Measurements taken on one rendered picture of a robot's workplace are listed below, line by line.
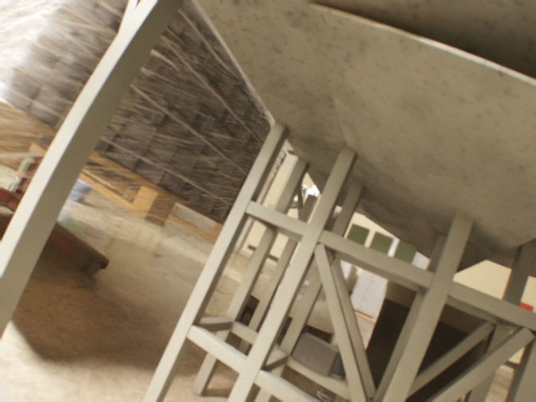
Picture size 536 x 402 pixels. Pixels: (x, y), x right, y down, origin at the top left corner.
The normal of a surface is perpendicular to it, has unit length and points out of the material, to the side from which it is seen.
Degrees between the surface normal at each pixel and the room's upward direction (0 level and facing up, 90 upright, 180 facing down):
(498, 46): 180
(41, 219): 90
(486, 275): 90
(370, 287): 91
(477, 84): 166
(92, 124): 90
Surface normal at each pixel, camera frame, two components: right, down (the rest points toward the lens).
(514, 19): -0.42, 0.90
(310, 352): -0.33, -0.29
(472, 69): -0.61, 0.79
